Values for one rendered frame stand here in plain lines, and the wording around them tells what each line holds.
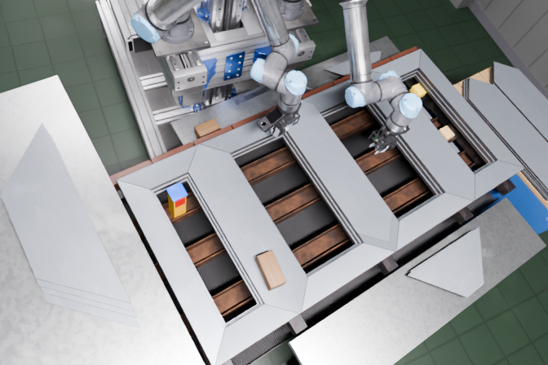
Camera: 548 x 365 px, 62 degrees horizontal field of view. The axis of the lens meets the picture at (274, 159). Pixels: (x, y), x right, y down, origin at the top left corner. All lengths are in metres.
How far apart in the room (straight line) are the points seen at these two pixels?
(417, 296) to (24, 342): 1.35
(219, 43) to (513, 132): 1.41
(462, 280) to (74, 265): 1.42
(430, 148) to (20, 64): 2.45
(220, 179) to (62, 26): 1.98
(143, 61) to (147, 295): 1.76
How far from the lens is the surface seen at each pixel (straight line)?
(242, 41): 2.07
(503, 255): 2.21
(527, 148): 2.41
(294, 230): 2.07
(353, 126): 2.24
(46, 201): 1.55
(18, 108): 1.77
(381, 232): 1.83
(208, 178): 1.76
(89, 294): 1.44
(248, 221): 1.71
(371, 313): 1.86
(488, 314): 3.01
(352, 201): 1.84
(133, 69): 2.85
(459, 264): 2.04
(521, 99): 2.57
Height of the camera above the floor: 2.46
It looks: 60 degrees down
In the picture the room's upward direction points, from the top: 21 degrees clockwise
